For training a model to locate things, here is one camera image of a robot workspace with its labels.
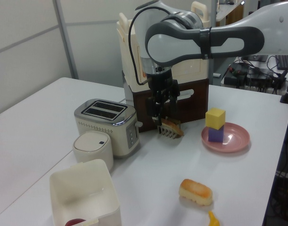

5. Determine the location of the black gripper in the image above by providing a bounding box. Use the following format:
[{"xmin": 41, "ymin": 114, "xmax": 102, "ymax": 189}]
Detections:
[{"xmin": 146, "ymin": 69, "xmax": 180, "ymax": 125}]

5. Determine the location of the yellow cube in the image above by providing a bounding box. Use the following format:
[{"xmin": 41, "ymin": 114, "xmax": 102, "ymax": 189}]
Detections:
[{"xmin": 205, "ymin": 107, "xmax": 226, "ymax": 130}]

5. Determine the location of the purple cube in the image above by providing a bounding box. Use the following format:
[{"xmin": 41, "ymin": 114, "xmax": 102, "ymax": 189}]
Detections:
[{"xmin": 207, "ymin": 126, "xmax": 225, "ymax": 143}]

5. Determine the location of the cream silver toaster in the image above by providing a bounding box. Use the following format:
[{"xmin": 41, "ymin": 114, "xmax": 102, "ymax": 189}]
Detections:
[{"xmin": 74, "ymin": 98, "xmax": 143, "ymax": 158}]

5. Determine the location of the pink plate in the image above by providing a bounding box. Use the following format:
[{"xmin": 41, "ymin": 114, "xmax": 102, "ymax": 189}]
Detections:
[{"xmin": 201, "ymin": 121, "xmax": 251, "ymax": 153}]

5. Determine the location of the small white lidded bin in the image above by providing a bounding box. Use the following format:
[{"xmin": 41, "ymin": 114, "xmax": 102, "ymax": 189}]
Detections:
[{"xmin": 72, "ymin": 131, "xmax": 114, "ymax": 171}]

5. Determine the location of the toy bread roll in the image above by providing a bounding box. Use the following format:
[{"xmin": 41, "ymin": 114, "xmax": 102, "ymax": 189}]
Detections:
[{"xmin": 178, "ymin": 178, "xmax": 213, "ymax": 207}]

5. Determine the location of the black monitor base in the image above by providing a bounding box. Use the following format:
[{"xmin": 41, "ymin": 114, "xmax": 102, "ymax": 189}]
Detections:
[{"xmin": 240, "ymin": 55, "xmax": 268, "ymax": 63}]

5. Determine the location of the white open plastic container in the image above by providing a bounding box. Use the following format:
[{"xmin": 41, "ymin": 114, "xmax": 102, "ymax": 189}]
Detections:
[{"xmin": 49, "ymin": 159, "xmax": 122, "ymax": 226}]

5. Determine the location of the wooden background furniture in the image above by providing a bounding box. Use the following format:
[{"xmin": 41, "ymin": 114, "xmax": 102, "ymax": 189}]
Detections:
[{"xmin": 215, "ymin": 0, "xmax": 244, "ymax": 27}]

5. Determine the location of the yellow toy banana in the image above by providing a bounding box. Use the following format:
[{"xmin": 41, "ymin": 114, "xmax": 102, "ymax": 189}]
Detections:
[{"xmin": 207, "ymin": 210, "xmax": 220, "ymax": 226}]

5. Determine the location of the black keyboard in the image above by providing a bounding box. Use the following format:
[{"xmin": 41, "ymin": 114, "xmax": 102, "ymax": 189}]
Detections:
[{"xmin": 275, "ymin": 54, "xmax": 288, "ymax": 70}]

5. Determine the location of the red round object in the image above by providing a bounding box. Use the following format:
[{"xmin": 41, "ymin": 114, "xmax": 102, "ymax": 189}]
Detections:
[{"xmin": 65, "ymin": 218, "xmax": 87, "ymax": 226}]

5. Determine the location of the brown drawer box white handle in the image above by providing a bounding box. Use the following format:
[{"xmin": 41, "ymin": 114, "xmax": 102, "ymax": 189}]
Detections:
[{"xmin": 122, "ymin": 70, "xmax": 210, "ymax": 133}]

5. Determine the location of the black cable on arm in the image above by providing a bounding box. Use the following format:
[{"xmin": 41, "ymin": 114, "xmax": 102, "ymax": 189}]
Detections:
[{"xmin": 128, "ymin": 6, "xmax": 151, "ymax": 86}]

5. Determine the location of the cream toy cabinet with handles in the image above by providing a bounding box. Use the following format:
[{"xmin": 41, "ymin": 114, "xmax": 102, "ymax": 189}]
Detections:
[{"xmin": 116, "ymin": 0, "xmax": 210, "ymax": 93}]

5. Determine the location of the black electronics box with cables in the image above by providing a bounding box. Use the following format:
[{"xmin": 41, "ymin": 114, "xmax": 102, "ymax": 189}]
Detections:
[{"xmin": 223, "ymin": 61, "xmax": 288, "ymax": 93}]

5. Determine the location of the grey partition post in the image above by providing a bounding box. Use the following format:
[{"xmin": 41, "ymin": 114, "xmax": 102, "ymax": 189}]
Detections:
[{"xmin": 55, "ymin": 0, "xmax": 79, "ymax": 80}]

